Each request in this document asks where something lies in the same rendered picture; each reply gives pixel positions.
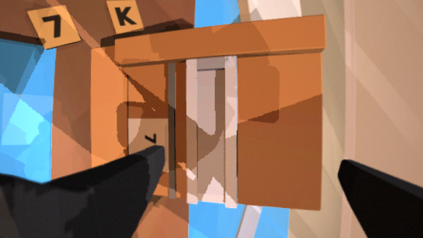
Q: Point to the white rectangular card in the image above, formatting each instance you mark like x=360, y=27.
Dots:
x=249, y=220

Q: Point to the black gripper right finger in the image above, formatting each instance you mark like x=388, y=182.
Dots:
x=385, y=205

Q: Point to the tan square tile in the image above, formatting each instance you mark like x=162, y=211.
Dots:
x=125, y=16
x=54, y=26

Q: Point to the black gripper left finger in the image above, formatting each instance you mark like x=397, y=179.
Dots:
x=106, y=201

